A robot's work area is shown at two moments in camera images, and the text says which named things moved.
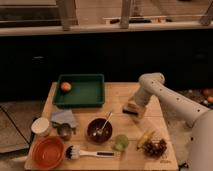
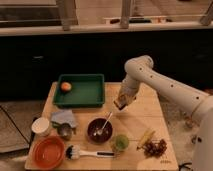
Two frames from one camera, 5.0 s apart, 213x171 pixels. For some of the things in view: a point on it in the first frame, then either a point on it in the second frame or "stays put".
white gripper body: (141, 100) to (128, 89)
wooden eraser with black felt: (131, 108) to (121, 101)
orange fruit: (66, 86) stays put
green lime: (121, 142) stays put
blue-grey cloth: (64, 116) stays put
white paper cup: (40, 125) stays put
